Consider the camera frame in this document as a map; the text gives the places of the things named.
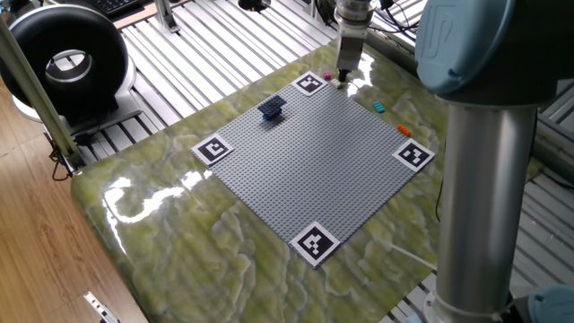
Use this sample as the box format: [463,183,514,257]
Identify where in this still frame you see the red and black wires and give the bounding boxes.
[48,147,73,183]

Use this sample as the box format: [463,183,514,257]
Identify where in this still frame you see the black ring shaped device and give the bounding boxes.
[0,4,138,125]

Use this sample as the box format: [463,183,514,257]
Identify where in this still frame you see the tangled black cable bundle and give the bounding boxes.
[371,0,425,37]

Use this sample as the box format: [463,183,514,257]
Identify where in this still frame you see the small black round object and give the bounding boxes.
[237,0,273,13]

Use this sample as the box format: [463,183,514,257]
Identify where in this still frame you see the green marble pattern mat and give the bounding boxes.
[70,38,544,323]

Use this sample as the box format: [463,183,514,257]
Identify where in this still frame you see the upright aluminium bracket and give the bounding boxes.
[153,0,180,33]

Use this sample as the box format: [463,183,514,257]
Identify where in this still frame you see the black Lego plate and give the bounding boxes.
[257,94,288,116]

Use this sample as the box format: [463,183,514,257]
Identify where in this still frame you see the grey Lego baseplate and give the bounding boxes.
[190,70,437,270]

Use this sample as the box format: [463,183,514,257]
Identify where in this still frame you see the black keyboard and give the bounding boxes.
[91,0,144,17]

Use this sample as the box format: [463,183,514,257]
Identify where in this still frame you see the silver Schunk gripper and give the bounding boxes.
[335,20,371,83]

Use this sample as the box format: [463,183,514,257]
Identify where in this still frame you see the slanted aluminium profile post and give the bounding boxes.
[0,15,86,170]

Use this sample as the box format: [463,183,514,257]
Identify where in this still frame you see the thin black cable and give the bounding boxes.
[434,177,445,223]

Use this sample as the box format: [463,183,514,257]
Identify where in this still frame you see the black white fiducial marker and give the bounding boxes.
[291,70,328,97]
[391,137,437,173]
[289,221,342,270]
[190,133,236,168]

